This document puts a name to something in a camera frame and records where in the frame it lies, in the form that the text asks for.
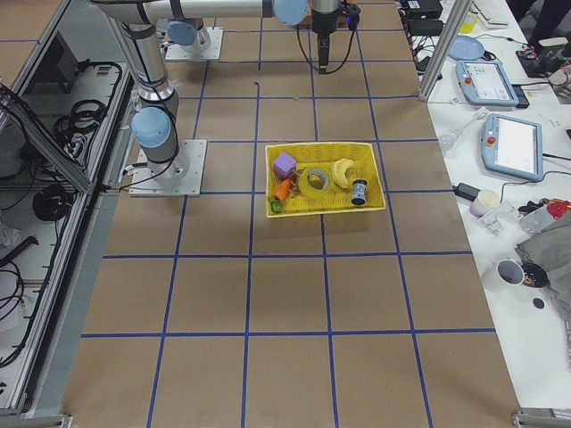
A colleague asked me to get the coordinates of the yellow tape roll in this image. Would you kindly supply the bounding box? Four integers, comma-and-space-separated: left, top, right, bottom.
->
297, 167, 331, 199

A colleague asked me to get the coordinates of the yellow banana toy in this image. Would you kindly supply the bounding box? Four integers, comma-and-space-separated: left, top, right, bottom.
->
332, 158, 355, 189

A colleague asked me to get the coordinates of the purple foam cube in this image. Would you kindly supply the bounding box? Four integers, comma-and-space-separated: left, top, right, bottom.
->
272, 152, 297, 179

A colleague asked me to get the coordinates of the yellow woven basket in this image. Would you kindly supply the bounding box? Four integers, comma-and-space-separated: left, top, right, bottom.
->
265, 142, 385, 218

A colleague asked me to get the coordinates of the light blue plate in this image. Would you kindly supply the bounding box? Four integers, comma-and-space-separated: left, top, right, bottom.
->
448, 35, 485, 61

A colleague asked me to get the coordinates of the small dark-lidded jar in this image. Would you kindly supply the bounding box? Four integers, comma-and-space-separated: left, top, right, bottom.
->
352, 179, 368, 206

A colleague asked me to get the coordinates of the yellow cup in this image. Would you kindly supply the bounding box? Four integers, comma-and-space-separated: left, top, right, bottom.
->
459, 12, 478, 35

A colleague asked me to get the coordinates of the white light bulb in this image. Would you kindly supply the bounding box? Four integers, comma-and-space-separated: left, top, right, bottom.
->
438, 131, 459, 152

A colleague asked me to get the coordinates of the toy carrot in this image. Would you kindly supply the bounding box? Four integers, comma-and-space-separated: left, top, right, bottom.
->
269, 177, 294, 214

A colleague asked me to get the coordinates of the upper teach pendant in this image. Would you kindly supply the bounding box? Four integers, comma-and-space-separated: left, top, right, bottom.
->
455, 61, 518, 107

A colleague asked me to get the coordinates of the teach pendant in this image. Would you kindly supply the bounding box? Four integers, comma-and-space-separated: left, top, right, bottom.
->
455, 61, 518, 107
481, 113, 543, 182

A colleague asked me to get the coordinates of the black power adapter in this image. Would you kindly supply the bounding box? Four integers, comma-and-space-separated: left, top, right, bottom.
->
452, 183, 481, 202

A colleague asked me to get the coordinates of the lower teach pendant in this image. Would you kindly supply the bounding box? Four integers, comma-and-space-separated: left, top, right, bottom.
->
481, 113, 543, 182

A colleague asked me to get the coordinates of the lavender white cup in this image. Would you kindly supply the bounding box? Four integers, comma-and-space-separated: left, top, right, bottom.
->
469, 189, 500, 218

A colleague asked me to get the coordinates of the white mug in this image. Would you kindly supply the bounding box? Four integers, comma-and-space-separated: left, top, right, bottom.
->
481, 259, 525, 292

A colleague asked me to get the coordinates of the grey cloth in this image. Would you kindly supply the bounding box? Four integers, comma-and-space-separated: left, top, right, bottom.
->
516, 214, 570, 330

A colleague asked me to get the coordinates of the black bowl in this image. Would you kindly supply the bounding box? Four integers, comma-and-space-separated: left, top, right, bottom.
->
521, 262, 550, 289

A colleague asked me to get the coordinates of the black round lid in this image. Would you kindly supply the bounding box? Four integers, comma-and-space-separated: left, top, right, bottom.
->
533, 298, 545, 309

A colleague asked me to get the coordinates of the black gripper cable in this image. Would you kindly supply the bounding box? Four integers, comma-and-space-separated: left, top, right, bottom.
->
295, 4, 360, 75

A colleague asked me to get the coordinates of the aluminium frame post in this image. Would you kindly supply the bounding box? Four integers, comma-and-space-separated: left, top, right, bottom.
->
418, 0, 473, 102

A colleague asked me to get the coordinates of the white plastic bracket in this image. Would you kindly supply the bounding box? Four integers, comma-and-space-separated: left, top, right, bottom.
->
478, 201, 522, 237

